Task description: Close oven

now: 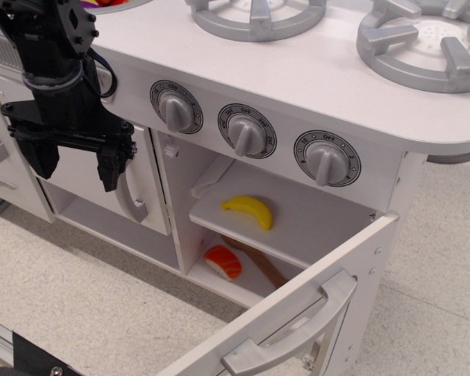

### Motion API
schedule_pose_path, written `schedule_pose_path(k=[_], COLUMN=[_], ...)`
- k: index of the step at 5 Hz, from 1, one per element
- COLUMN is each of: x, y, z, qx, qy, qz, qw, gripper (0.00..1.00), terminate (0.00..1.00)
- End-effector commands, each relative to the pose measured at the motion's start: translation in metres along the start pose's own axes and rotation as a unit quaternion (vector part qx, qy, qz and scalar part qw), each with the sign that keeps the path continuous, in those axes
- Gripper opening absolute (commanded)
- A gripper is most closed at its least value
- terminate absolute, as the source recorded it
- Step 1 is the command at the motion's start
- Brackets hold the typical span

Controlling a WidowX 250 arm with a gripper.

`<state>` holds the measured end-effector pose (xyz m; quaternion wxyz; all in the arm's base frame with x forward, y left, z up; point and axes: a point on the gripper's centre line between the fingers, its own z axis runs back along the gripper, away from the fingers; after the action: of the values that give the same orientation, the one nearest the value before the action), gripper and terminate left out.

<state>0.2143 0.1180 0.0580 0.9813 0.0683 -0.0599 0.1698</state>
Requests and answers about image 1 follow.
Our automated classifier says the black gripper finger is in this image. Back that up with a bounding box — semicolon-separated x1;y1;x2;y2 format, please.
17;139;60;179
96;146;127;192

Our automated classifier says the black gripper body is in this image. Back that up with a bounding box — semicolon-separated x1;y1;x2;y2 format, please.
1;83;136;159

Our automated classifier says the white oven door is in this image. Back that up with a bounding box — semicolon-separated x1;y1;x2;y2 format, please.
161;211;400;375

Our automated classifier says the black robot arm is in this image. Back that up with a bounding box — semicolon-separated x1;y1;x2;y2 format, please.
0;1;136;192

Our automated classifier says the white middle cabinet door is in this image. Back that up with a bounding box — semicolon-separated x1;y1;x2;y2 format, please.
46;125;170;235

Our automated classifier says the white cabinet door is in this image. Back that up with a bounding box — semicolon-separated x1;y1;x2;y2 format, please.
0;70;55;223
46;125;170;235

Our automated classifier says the white left cabinet door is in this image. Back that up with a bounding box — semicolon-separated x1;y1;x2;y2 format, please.
0;70;55;223

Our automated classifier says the grey left control knob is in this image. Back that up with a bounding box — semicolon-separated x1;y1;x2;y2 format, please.
150;80;204;134

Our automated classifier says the grey control knob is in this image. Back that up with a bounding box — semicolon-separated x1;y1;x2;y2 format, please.
150;80;204;134
294;130;361;187
218;103;277;159

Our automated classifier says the grey middle control knob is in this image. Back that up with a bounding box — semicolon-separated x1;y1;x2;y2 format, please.
218;103;277;159

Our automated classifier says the yellow toy banana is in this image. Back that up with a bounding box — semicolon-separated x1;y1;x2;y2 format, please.
221;195;273;231

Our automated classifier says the orange salmon sushi toy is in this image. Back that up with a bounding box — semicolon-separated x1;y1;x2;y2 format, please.
204;245;243;281

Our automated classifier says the white toy kitchen body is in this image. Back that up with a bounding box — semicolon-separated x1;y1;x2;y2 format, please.
0;0;470;376

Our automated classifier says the wooden spoon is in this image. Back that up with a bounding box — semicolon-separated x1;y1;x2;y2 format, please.
221;235;288;289

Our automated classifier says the grey left stove burner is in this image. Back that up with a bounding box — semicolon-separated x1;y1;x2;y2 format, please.
186;1;327;42

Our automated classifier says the grey stove burner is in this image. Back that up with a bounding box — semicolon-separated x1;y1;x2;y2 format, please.
356;1;470;93
186;1;327;42

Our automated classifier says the grey right control knob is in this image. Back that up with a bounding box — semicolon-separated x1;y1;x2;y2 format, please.
294;130;361;187

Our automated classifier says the grey right stove burner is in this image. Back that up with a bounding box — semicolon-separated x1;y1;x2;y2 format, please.
356;1;470;93

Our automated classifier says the grey middle door handle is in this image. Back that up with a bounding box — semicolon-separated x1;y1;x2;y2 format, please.
114;161;148;224

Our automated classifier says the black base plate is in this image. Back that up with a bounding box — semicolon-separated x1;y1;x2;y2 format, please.
0;332;81;376

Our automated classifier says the grey oven door handle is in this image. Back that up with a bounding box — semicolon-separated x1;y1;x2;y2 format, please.
221;270;357;375

